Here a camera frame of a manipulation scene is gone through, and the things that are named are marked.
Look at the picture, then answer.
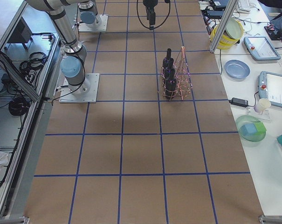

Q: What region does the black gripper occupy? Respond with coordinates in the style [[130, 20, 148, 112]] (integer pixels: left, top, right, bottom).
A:
[[143, 0, 158, 30]]

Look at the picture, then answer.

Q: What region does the dark glass wine bottle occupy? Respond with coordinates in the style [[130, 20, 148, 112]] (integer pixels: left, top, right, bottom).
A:
[[164, 58, 174, 81]]

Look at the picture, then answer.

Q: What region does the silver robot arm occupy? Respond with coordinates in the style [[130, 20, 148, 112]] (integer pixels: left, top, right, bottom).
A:
[[27, 0, 90, 94], [77, 0, 158, 30]]

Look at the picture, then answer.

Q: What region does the yellow bamboo steamer basket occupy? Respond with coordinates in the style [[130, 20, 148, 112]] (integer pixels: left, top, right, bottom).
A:
[[217, 18, 244, 49]]

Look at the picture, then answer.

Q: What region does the dark bottle in rack left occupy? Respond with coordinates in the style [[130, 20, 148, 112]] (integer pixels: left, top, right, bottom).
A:
[[162, 48, 173, 70]]

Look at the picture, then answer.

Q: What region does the dark bottle in rack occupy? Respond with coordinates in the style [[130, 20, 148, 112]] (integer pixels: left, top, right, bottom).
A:
[[162, 48, 173, 70], [165, 68, 177, 100]]

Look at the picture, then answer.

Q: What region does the dark bottle in rack right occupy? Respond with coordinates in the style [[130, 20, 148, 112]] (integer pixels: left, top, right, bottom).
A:
[[165, 68, 177, 100]]

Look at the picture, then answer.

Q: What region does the blue plate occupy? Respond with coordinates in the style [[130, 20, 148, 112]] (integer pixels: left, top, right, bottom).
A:
[[224, 60, 250, 81]]

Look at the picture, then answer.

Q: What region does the blue teach pendant far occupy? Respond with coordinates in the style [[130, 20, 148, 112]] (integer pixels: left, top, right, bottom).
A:
[[243, 36, 281, 61]]

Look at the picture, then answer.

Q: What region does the blue teach pendant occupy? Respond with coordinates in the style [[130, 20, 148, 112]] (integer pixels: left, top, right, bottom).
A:
[[243, 36, 281, 61], [258, 71, 282, 107]]

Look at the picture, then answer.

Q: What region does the white paper cup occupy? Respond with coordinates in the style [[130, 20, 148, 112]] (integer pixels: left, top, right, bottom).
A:
[[254, 98, 271, 114]]

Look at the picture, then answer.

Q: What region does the blue teach pendant near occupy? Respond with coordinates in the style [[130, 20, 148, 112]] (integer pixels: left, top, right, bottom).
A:
[[258, 71, 282, 107]]

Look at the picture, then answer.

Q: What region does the green bowl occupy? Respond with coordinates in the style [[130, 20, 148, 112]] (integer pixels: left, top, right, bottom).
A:
[[235, 115, 267, 142]]

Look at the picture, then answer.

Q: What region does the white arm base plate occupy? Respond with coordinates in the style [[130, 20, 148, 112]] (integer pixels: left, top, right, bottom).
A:
[[59, 73, 100, 103], [78, 14, 109, 33]]

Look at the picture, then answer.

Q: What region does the copper wire wine rack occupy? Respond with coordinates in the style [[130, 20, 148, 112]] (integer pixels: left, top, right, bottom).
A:
[[160, 46, 193, 100]]

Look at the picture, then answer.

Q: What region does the aluminium frame post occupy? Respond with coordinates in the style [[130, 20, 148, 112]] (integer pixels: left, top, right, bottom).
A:
[[209, 0, 238, 53]]

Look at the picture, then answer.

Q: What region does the black cable adapter right table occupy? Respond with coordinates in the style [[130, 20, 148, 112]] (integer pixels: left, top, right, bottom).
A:
[[229, 98, 248, 108]]

